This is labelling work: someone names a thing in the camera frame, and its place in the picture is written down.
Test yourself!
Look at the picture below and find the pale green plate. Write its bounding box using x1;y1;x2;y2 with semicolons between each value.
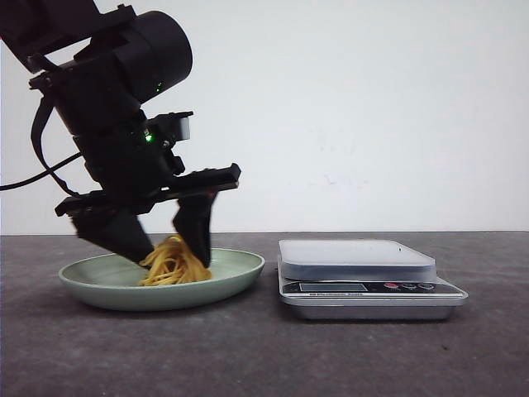
58;247;266;313

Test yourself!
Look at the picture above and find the yellow vermicelli bundle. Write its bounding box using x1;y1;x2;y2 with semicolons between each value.
138;234;212;286

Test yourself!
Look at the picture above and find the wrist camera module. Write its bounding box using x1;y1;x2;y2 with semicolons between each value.
144;111;193;150

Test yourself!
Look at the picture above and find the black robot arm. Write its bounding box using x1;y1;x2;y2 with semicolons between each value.
1;1;241;265

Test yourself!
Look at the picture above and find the silver digital kitchen scale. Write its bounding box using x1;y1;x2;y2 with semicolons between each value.
278;239;469;320

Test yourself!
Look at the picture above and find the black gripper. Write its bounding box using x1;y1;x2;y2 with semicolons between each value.
55;53;241;268

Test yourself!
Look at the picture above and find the black cable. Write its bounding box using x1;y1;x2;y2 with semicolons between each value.
0;97;83;198

